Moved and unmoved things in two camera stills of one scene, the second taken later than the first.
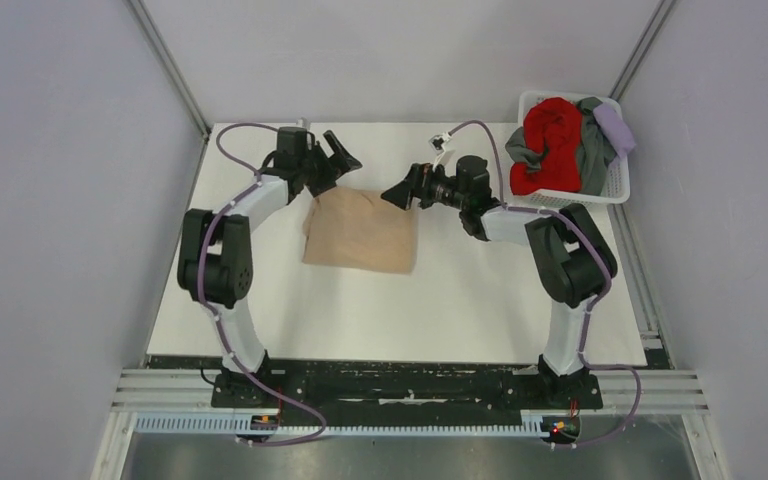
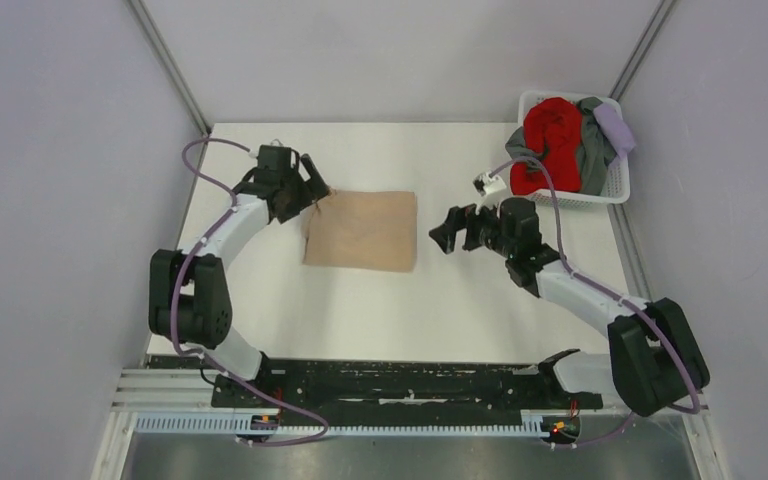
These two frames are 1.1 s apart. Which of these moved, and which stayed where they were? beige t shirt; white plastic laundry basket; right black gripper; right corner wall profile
Moved: right black gripper
Stayed: right corner wall profile; beige t shirt; white plastic laundry basket
